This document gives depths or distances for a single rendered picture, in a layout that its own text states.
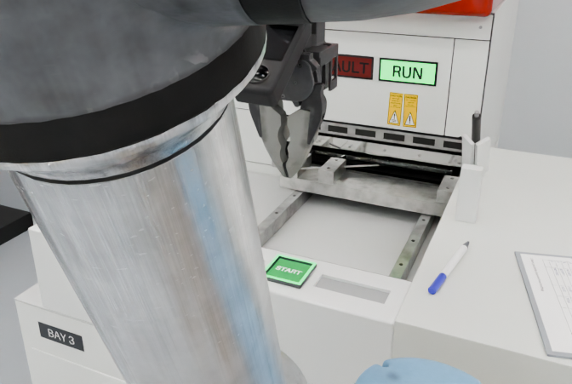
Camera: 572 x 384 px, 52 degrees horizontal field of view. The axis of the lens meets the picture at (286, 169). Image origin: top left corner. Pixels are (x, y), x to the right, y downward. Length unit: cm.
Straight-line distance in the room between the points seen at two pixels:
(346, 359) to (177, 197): 56
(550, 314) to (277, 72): 41
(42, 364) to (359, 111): 77
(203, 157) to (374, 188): 102
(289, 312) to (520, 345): 26
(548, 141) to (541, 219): 184
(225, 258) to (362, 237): 92
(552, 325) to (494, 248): 17
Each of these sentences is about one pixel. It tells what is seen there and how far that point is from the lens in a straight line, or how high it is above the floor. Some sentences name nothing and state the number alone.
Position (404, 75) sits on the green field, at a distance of 123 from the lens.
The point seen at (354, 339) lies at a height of 92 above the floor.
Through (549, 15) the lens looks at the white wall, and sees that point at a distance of 267.
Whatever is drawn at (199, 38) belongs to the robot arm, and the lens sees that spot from 16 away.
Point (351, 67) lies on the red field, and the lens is 126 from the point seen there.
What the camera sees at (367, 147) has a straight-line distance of 128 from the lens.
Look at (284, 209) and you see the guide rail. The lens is 117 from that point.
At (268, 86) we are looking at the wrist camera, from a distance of 58.
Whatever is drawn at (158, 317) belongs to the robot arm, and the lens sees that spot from 24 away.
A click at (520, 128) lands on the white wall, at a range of 278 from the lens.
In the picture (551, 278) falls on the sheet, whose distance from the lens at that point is 81.
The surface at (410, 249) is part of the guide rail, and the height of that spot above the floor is 85.
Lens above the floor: 137
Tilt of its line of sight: 22 degrees down
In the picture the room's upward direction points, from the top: straight up
